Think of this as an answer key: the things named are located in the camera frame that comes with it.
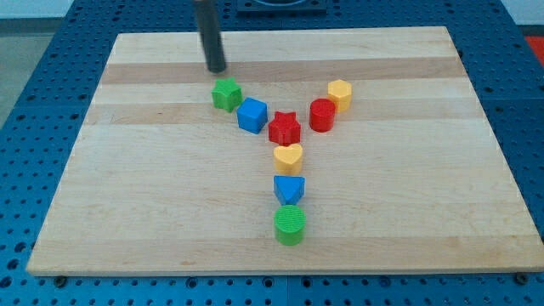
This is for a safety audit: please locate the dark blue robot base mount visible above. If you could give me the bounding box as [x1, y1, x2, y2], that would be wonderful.
[234, 0, 327, 14]

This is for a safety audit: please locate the yellow heart block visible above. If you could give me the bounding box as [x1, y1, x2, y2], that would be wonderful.
[273, 144, 303, 176]

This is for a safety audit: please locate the green cylinder block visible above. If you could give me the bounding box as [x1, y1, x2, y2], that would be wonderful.
[274, 205, 306, 246]

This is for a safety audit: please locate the light wooden board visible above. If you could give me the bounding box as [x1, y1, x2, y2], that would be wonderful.
[27, 26, 543, 276]

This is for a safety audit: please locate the red star block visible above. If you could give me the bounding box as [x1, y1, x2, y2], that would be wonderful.
[269, 111, 301, 146]

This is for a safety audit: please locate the green star block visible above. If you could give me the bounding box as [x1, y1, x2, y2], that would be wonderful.
[212, 77, 242, 113]

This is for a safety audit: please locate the blue cube block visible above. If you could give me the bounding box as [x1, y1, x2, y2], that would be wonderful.
[236, 97, 268, 134]

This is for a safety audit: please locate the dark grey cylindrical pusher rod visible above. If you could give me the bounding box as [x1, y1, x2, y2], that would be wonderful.
[194, 0, 226, 73]

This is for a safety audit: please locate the red cylinder block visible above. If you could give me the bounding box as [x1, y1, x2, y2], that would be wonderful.
[309, 98, 336, 133]

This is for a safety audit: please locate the yellow hexagon block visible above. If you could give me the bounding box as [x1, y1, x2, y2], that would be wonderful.
[327, 79, 353, 112]

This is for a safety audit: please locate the blue triangle block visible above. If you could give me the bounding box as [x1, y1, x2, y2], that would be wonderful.
[273, 175, 306, 206]

